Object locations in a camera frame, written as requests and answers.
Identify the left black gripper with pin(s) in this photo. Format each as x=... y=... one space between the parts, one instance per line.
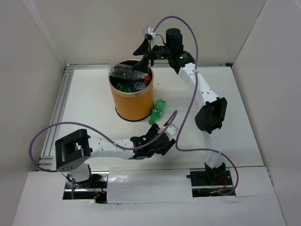
x=154 y=129

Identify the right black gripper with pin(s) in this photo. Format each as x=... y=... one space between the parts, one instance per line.
x=142 y=66

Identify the clear bottle white cap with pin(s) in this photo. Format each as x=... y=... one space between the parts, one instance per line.
x=127 y=72

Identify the red label water bottle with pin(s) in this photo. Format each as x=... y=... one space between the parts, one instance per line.
x=147 y=79

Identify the blue label water bottle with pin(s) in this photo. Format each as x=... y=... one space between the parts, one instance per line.
x=138 y=86

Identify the green plastic bottle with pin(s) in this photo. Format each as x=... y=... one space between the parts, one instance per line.
x=123 y=88
x=157 y=111

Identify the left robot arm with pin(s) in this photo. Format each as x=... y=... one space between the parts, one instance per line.
x=72 y=150

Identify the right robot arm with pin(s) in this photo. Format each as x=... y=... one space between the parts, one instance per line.
x=212 y=111

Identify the orange cylindrical bin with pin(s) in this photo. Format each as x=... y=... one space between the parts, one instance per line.
x=134 y=106

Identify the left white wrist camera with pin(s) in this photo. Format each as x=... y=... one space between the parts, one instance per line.
x=170 y=130

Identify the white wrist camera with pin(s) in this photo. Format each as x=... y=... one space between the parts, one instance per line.
x=170 y=130
x=149 y=34

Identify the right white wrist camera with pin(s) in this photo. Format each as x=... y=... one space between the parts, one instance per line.
x=149 y=34

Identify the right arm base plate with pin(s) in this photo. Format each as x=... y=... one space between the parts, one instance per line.
x=204 y=187

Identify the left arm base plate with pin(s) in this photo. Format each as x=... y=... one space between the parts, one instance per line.
x=94 y=189

